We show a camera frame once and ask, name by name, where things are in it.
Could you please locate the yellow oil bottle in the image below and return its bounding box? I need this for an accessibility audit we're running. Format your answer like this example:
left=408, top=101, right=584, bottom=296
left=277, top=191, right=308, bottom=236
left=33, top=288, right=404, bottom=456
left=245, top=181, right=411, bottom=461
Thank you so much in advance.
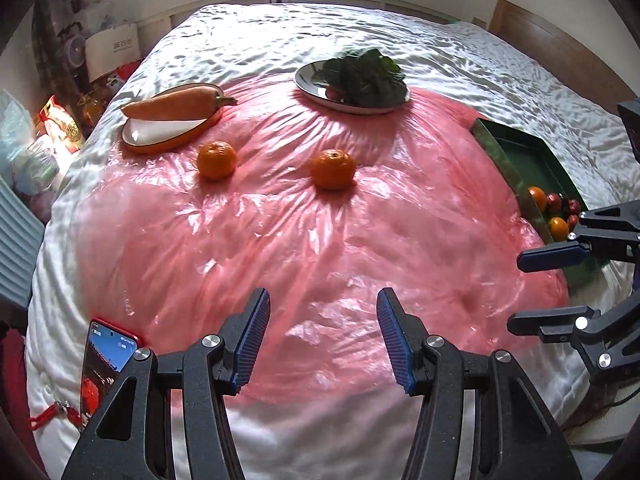
left=80, top=92, right=106, bottom=123

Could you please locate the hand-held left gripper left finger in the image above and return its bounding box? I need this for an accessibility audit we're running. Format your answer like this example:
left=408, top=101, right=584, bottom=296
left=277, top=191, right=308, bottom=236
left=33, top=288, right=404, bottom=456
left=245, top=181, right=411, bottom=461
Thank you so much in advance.
left=61, top=287, right=272, bottom=480

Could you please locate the red cloth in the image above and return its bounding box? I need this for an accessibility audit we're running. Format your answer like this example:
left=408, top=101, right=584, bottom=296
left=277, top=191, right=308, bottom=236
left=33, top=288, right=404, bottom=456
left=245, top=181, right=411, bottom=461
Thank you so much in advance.
left=0, top=320, right=31, bottom=461

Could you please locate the wooden headboard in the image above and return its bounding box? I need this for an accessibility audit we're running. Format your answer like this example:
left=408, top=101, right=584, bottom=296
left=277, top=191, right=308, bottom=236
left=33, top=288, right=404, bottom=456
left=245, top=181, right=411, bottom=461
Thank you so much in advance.
left=487, top=0, right=640, bottom=111

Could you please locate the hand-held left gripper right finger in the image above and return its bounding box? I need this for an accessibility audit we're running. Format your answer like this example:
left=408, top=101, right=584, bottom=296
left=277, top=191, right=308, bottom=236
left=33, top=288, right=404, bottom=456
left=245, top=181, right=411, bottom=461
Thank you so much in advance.
left=376, top=287, right=583, bottom=480

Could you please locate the carrot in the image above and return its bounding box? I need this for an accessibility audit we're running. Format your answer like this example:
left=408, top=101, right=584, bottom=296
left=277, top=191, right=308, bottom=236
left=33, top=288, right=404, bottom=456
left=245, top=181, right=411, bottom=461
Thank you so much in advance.
left=121, top=86, right=238, bottom=122

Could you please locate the light blue suitcase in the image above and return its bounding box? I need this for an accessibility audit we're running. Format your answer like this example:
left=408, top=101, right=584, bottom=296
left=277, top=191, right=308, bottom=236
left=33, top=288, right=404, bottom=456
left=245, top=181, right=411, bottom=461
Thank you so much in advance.
left=0, top=177, right=46, bottom=308

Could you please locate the plaid scarf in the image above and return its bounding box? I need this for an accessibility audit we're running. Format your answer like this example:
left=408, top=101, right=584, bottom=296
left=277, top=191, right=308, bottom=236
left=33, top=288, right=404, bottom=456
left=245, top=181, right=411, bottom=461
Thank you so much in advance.
left=30, top=0, right=71, bottom=96

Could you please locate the grey rimmed white plate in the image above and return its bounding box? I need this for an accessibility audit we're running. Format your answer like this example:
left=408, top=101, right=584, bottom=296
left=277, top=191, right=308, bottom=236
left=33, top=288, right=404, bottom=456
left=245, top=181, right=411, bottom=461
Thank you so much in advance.
left=294, top=60, right=411, bottom=115

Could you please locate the small white fan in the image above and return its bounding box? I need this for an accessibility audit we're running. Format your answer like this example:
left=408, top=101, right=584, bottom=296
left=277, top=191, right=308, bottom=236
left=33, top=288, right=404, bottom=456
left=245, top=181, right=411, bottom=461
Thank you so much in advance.
left=62, top=35, right=88, bottom=68

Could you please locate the hanging clear plastic bag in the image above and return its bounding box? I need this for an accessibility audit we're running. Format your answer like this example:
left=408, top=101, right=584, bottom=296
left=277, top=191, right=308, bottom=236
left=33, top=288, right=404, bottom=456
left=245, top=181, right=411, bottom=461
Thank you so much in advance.
left=85, top=0, right=133, bottom=31

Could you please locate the leafy green vegetable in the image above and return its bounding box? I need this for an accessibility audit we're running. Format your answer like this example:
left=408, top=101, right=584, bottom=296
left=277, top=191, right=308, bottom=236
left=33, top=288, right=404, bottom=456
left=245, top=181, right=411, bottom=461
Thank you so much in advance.
left=312, top=49, right=407, bottom=107

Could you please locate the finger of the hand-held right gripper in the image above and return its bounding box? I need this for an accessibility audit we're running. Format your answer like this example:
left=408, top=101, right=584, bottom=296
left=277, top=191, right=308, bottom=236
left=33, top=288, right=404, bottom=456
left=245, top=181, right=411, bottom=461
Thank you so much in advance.
left=516, top=203, right=640, bottom=272
left=507, top=300, right=640, bottom=386

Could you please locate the orange red printed bag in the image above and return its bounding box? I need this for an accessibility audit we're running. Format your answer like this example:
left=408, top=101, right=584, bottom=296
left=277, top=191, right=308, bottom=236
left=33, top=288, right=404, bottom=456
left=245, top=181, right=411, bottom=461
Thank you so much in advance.
left=35, top=97, right=86, bottom=153

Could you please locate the pink plastic sheet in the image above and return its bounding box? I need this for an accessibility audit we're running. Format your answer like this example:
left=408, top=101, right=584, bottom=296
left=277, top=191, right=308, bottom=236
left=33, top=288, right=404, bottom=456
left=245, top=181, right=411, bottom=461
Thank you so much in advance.
left=75, top=72, right=571, bottom=401

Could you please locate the white paper bag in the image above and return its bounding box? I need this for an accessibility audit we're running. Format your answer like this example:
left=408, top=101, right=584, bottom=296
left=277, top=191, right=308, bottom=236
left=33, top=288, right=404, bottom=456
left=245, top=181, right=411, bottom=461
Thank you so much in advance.
left=84, top=22, right=141, bottom=83

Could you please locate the orange rimmed white plate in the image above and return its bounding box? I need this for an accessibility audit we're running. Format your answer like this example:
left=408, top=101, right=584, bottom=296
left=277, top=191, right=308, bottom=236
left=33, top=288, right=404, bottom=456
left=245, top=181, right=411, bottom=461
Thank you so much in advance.
left=121, top=82, right=224, bottom=154

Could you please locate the green rectangular tray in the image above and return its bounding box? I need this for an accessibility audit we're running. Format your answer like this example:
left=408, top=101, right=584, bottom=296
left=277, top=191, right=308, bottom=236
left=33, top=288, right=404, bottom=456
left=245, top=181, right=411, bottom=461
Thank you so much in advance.
left=470, top=117, right=608, bottom=291

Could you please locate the red white small bag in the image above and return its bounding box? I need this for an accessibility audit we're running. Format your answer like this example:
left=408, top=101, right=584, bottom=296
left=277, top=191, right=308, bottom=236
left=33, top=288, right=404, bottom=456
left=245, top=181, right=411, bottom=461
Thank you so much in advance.
left=107, top=60, right=143, bottom=88

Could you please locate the plastic bag with contents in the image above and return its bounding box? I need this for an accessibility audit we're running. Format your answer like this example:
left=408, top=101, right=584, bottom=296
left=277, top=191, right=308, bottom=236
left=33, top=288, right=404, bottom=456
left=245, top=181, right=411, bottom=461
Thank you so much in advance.
left=12, top=137, right=66, bottom=196

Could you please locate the smartphone with red case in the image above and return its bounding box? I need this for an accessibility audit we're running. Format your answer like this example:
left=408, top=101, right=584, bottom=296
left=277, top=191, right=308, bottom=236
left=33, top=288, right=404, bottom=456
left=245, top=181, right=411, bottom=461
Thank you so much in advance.
left=80, top=317, right=139, bottom=433

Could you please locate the red phone lanyard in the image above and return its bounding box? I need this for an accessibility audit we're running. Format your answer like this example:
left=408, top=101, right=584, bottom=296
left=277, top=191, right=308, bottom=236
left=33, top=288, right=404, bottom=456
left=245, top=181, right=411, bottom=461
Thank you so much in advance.
left=29, top=402, right=83, bottom=431

